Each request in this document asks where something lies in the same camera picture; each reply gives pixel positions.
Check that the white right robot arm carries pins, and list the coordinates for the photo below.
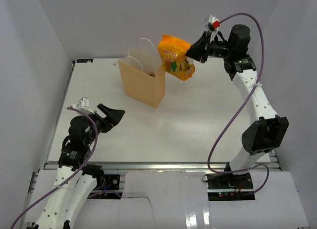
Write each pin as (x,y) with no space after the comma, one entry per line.
(267,128)

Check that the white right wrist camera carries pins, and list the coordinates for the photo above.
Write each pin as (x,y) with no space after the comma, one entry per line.
(212,24)

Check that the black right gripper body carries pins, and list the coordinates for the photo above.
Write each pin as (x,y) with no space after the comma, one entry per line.
(218,48)

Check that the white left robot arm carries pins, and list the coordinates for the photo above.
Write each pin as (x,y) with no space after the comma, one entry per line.
(75,177)

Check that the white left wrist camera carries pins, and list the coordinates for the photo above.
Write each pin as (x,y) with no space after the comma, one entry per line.
(82,106)

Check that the brown paper bag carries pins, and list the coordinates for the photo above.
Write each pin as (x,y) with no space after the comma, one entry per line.
(142,74)

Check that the blue label left corner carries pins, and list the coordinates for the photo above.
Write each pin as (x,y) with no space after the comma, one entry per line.
(84,60)

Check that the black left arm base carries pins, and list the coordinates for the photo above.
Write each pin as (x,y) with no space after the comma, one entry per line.
(106,183)

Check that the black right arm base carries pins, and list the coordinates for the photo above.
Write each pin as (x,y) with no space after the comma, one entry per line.
(229,187)

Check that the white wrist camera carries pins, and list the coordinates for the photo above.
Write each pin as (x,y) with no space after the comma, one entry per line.
(212,24)
(82,106)

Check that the orange yellow candy bag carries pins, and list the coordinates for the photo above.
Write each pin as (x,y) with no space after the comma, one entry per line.
(173,51)

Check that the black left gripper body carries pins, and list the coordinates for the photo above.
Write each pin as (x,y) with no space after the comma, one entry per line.
(104,124)

